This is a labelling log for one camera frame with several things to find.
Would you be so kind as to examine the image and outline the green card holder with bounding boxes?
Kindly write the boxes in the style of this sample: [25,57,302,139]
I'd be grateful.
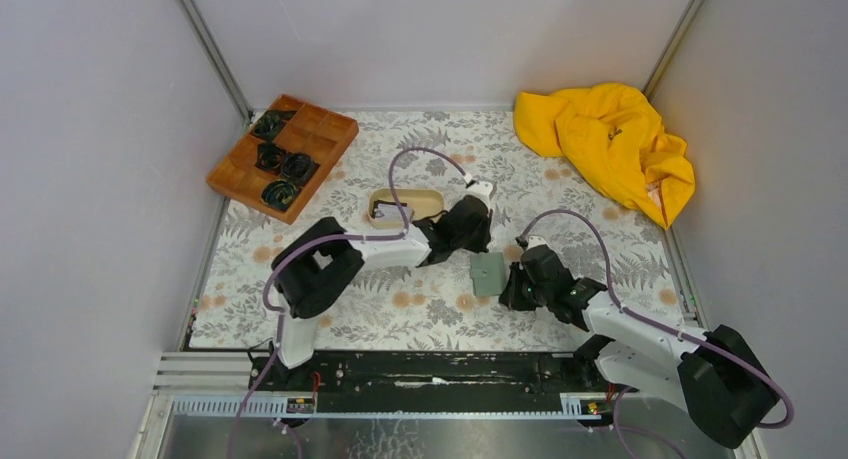
[469,252,507,297]

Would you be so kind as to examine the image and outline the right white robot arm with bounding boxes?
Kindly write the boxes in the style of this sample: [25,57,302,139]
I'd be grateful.
[499,236,779,449]

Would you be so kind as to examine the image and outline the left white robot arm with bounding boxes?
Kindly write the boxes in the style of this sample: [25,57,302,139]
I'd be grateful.
[263,177,495,390]

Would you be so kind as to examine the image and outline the beige oval tray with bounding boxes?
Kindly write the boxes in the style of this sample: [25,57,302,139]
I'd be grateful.
[366,188,445,229]

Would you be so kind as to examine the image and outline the floral table mat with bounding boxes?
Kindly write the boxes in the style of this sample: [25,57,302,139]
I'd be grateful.
[188,111,682,351]

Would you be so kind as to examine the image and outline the yellow cloth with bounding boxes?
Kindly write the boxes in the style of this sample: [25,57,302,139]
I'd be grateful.
[513,83,696,229]

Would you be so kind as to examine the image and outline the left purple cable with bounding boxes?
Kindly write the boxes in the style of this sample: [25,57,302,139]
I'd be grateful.
[225,146,476,459]

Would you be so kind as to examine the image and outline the purple cable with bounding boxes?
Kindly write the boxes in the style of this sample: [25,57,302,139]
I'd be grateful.
[225,146,476,459]
[516,208,796,459]

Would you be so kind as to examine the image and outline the black coiled strap middle right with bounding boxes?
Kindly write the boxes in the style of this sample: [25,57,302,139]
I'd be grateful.
[280,152,321,183]

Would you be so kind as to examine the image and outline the black coiled strap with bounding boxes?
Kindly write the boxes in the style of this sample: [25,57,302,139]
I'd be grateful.
[255,143,287,175]
[260,180,298,213]
[251,110,297,143]
[280,152,321,183]

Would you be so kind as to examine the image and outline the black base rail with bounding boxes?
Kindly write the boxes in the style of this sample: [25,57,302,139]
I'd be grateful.
[248,350,622,415]

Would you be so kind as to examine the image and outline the black coiled strap bottom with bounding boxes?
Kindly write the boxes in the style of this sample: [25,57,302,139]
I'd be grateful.
[260,180,298,213]

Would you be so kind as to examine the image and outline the black coiled strap middle left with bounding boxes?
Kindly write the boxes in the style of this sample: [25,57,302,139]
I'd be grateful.
[255,143,287,175]

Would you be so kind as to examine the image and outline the black coiled strap top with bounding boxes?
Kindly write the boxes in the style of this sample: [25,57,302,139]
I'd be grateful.
[251,110,297,143]

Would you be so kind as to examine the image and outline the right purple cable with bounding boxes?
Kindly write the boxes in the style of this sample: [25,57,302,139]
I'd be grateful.
[516,208,796,459]

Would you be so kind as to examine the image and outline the right aluminium frame post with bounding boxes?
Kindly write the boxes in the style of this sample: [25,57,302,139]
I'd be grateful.
[642,0,707,102]

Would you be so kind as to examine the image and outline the aluminium frame post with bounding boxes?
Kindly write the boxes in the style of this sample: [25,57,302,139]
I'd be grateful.
[642,0,707,102]
[176,0,254,124]

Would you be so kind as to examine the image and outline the left aluminium frame post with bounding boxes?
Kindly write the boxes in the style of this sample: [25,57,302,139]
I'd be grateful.
[176,0,254,124]

